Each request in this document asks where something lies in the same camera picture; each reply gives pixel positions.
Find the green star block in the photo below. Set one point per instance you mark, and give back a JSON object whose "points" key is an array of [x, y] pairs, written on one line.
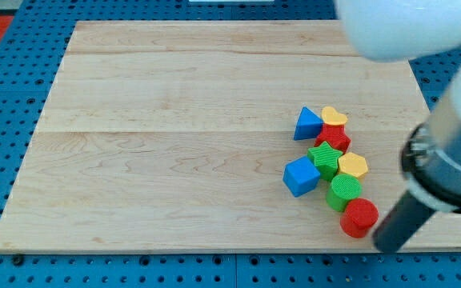
{"points": [[325, 159]]}

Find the green cylinder block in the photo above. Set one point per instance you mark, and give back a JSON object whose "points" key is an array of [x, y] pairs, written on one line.
{"points": [[342, 189]]}

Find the red star block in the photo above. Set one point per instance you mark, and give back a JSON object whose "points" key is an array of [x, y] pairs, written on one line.
{"points": [[335, 136]]}

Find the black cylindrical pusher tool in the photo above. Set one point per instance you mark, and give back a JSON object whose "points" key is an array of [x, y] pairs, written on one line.
{"points": [[401, 223]]}

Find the red cylinder block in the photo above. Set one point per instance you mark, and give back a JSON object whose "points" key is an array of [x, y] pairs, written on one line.
{"points": [[359, 217]]}

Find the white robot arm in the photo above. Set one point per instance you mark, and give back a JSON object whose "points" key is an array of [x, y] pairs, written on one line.
{"points": [[389, 31]]}

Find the yellow heart block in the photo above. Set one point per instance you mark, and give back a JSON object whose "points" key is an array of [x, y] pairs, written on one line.
{"points": [[332, 117]]}

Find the light wooden board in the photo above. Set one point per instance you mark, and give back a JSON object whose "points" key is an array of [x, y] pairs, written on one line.
{"points": [[172, 137]]}

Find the blue cube block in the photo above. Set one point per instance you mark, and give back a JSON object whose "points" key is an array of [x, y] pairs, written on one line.
{"points": [[301, 176]]}

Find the yellow hexagon block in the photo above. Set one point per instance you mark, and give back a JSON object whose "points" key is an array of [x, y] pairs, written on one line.
{"points": [[354, 165]]}

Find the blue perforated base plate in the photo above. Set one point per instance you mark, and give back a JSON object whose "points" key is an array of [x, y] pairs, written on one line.
{"points": [[30, 53]]}

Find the blue triangle block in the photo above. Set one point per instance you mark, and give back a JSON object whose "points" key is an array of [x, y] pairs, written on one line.
{"points": [[309, 125]]}

